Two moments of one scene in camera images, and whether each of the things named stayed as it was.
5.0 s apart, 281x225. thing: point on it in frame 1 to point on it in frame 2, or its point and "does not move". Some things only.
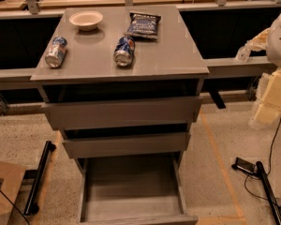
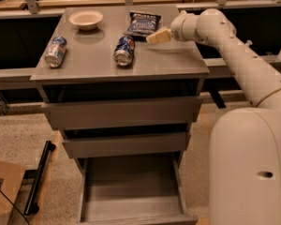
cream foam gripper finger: x=276 y=97 to x=184 y=26
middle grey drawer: x=79 y=148 does not move
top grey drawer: x=114 y=112 does not move
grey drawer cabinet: x=121 y=83 does not move
